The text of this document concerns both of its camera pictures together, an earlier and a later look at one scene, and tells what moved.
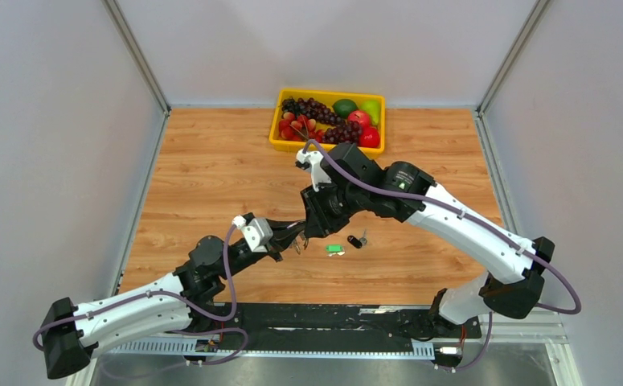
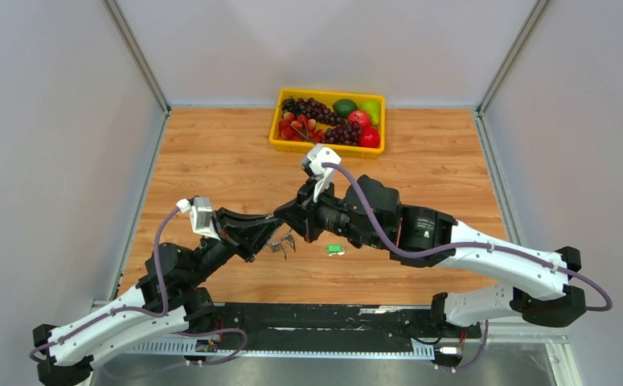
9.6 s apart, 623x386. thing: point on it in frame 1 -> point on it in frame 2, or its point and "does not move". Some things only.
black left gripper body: x=275 y=246 -> x=242 y=242
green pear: x=373 y=108 does not move
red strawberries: x=299 y=128 does not move
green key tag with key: x=332 y=249 does not move
